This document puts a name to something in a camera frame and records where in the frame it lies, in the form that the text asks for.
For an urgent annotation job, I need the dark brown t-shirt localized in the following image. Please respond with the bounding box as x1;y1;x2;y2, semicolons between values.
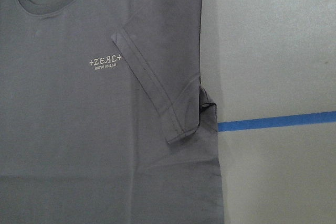
1;0;224;223

